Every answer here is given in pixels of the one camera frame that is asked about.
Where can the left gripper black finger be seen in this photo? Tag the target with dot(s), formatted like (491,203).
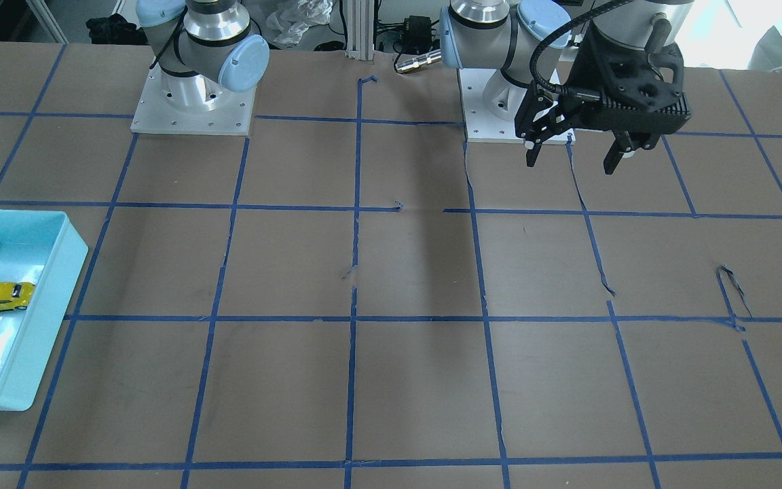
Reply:
(533,144)
(624,146)

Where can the aluminium frame post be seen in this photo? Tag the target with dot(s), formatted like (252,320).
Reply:
(360,17)

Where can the turquoise plastic bin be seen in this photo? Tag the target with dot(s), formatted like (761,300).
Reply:
(41,255)

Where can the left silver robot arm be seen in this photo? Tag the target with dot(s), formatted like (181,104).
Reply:
(539,41)

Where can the yellow beetle toy car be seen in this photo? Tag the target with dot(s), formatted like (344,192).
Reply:
(15,295)

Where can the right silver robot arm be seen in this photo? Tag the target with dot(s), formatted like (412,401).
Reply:
(207,55)

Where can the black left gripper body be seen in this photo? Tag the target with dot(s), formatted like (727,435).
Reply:
(589,70)

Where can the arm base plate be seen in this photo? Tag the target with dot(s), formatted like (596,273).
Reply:
(490,104)
(195,105)

